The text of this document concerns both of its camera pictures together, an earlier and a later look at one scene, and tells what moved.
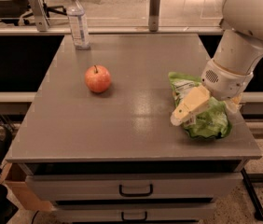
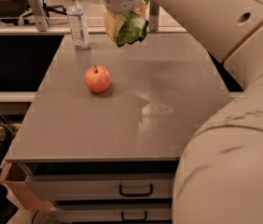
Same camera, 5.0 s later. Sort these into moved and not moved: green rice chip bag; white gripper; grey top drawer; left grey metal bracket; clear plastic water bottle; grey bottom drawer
Moved: green rice chip bag; white gripper
Not moved: grey bottom drawer; left grey metal bracket; clear plastic water bottle; grey top drawer
